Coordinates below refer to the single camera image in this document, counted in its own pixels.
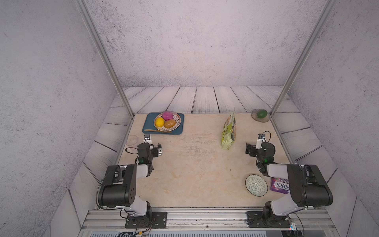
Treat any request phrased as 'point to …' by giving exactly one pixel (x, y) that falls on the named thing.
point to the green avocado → (262, 113)
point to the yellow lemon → (160, 122)
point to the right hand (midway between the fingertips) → (256, 142)
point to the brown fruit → (170, 123)
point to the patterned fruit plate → (175, 117)
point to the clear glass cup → (132, 140)
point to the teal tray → (148, 124)
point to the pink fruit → (167, 115)
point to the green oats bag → (228, 134)
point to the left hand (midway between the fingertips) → (153, 143)
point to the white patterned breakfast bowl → (256, 185)
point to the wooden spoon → (156, 130)
